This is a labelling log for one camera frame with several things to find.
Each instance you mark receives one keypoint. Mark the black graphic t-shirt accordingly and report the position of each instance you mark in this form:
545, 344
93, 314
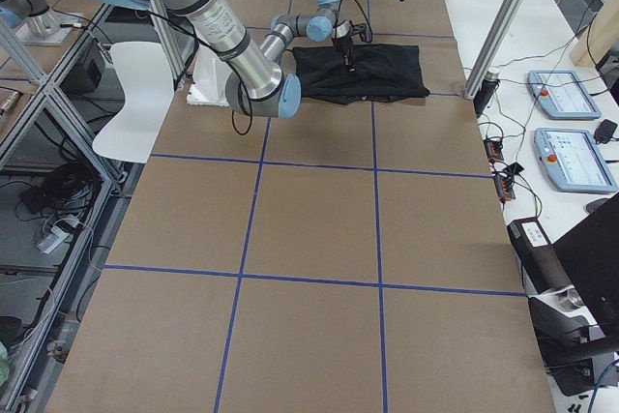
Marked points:
383, 73

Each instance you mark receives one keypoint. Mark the dark green water bottle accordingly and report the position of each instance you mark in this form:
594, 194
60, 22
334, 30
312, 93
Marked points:
488, 86

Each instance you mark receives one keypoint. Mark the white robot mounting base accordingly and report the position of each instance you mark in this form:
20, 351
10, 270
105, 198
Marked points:
209, 78

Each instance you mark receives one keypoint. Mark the orange terminal connector block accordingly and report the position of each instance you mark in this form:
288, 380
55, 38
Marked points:
493, 150

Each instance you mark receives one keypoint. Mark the brown table mat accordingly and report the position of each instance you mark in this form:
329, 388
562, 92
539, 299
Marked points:
350, 259

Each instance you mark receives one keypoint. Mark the grey teach pendant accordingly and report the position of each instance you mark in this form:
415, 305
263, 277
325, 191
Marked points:
572, 162
561, 95

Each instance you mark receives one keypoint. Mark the white plastic chair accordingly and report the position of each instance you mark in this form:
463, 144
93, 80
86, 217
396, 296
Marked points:
147, 83

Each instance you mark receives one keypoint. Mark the black monitor on stand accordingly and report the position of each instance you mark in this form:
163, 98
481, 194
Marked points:
575, 313

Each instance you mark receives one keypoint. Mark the white power strip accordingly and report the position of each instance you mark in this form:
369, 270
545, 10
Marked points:
57, 233

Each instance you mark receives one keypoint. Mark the aluminium frame post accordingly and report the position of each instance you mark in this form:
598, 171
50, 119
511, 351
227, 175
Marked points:
494, 39

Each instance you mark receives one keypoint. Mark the aluminium frame side rail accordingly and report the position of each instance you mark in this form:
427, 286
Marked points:
58, 97

